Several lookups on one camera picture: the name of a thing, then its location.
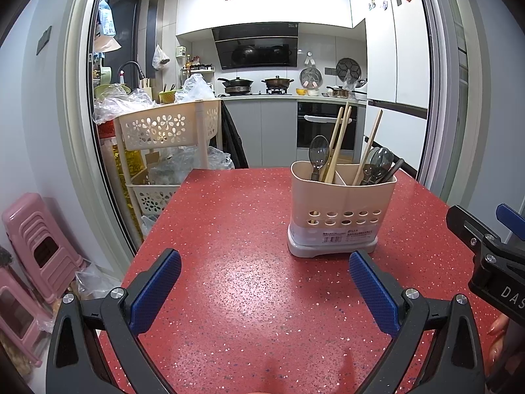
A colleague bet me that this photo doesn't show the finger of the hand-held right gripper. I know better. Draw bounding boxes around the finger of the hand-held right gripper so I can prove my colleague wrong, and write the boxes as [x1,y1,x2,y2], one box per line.
[446,204,509,263]
[495,202,525,243]

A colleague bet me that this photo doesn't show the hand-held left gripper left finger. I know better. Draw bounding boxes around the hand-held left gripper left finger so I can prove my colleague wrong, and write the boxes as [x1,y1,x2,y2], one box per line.
[46,248,182,394]

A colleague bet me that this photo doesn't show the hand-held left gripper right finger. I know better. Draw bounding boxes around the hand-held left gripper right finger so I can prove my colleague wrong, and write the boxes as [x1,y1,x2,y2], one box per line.
[348,250,487,394]

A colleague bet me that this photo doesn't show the beige utensil holder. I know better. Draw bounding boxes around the beige utensil holder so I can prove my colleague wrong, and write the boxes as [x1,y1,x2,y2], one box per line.
[287,160,398,258]

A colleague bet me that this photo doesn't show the person's right hand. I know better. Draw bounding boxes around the person's right hand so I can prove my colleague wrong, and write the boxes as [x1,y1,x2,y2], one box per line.
[487,311,513,394]

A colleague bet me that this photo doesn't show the clear bag of produce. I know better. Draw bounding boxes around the clear bag of produce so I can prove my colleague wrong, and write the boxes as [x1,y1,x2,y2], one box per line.
[76,260,124,301]

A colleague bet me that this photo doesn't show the pink plastic stool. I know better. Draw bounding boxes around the pink plastic stool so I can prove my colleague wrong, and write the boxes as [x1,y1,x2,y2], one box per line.
[0,269,54,368]
[2,193,85,302]

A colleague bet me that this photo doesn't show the clear plastic bag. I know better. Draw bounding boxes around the clear plastic bag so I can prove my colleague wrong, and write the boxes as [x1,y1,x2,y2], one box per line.
[148,145,235,185]

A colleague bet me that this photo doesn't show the yellow oil bottle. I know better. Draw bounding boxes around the yellow oil bottle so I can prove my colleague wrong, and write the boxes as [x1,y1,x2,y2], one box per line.
[115,148,142,181]

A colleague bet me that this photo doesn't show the glass sliding door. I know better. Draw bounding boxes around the glass sliding door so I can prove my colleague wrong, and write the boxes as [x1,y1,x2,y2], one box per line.
[418,0,470,198]

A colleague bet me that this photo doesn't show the dark jacket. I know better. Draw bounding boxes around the dark jacket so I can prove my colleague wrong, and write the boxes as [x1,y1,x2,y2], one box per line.
[209,102,250,170]

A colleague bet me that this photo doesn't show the beige tiered basket cart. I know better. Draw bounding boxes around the beige tiered basket cart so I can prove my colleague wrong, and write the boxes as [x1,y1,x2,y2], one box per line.
[114,99,222,239]

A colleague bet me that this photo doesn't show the black built-in oven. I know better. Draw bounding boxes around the black built-in oven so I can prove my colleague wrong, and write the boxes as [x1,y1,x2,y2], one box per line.
[296,100,358,152]

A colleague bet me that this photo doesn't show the crumpled clear plastic bags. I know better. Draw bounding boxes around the crumpled clear plastic bags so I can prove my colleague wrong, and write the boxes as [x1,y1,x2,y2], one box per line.
[92,83,158,126]

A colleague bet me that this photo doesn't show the white refrigerator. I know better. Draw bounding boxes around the white refrigerator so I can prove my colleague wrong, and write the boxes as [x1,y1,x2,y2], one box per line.
[353,0,431,173]

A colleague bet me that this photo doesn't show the black frying pan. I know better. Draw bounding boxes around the black frying pan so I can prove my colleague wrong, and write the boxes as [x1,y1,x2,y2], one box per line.
[217,76,255,95]

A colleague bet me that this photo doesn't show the round metal steamer tray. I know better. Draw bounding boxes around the round metal steamer tray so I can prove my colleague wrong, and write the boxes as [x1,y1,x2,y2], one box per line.
[299,67,323,89]

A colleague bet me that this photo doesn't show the white spice rack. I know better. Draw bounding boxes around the white spice rack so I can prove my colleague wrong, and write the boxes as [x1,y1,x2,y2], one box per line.
[180,53,216,87]

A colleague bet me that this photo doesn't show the black kitchen faucet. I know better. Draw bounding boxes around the black kitchen faucet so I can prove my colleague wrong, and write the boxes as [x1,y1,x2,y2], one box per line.
[118,61,144,87]

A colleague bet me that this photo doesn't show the hanging white plastic bag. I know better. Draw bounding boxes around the hanging white plastic bag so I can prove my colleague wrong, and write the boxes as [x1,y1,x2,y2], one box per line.
[152,44,171,70]

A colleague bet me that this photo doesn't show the lidded wok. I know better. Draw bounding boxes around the lidded wok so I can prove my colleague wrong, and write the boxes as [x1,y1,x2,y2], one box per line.
[262,75,295,91]

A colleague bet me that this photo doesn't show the black range hood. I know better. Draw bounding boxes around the black range hood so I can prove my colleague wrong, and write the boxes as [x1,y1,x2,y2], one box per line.
[211,24,300,70]

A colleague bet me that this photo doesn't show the grey wall switch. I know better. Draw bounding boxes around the grey wall switch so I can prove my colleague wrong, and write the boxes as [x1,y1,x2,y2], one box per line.
[36,26,53,55]

